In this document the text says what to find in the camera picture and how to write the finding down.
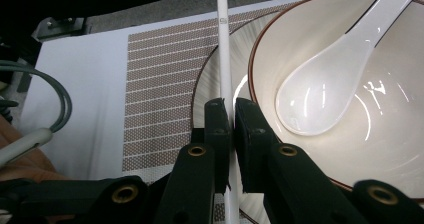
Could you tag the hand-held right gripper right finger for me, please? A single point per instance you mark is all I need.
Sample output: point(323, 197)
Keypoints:
point(253, 140)

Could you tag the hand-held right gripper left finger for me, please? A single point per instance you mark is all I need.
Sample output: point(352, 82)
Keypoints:
point(220, 140)

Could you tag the white ribbed plate dark rim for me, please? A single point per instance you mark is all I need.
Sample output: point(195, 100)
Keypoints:
point(210, 84)

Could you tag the white ceramic spoon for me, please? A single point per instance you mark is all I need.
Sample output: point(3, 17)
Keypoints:
point(316, 100)

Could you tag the single white chopstick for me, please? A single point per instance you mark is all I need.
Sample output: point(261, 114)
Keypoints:
point(224, 50)

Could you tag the white bowl dark rim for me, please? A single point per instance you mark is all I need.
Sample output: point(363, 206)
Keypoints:
point(383, 144)

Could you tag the grey striped placemat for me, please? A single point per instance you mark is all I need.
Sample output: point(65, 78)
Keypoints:
point(156, 84)

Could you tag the grey metal stand foot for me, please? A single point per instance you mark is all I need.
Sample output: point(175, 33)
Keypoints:
point(60, 27)

